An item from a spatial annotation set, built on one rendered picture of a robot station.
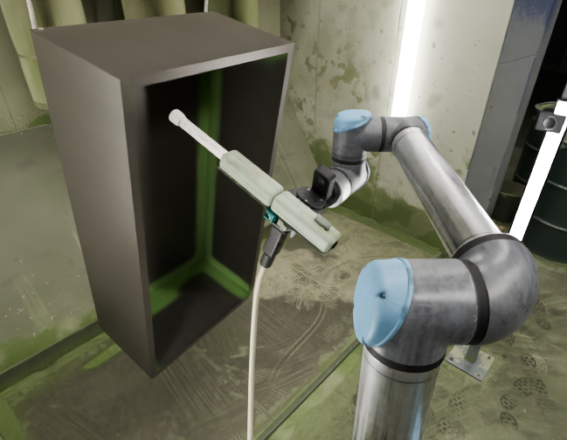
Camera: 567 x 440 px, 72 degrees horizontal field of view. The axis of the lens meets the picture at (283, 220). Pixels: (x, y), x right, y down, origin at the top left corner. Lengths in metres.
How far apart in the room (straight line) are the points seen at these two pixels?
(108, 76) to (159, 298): 1.25
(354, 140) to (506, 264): 0.53
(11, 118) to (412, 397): 2.34
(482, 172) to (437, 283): 2.32
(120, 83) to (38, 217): 1.66
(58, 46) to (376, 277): 0.87
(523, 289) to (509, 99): 2.15
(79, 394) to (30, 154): 1.29
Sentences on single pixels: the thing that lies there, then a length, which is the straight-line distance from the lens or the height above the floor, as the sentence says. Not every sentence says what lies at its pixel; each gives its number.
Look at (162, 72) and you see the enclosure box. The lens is 0.96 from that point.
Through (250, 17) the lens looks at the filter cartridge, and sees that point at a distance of 2.77.
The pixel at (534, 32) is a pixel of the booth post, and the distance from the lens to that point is 2.62.
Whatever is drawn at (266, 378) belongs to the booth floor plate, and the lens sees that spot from 2.18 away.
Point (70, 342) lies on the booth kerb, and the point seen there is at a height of 0.12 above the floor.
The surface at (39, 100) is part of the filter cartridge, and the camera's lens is 2.29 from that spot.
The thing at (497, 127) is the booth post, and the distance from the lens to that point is 2.73.
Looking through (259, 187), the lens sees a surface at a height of 1.44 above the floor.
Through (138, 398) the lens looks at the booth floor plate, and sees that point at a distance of 2.23.
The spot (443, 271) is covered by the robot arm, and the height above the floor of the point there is 1.49.
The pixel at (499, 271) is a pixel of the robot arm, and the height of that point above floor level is 1.49.
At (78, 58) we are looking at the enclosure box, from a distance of 1.02.
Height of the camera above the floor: 1.81
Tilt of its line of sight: 32 degrees down
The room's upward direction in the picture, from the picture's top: straight up
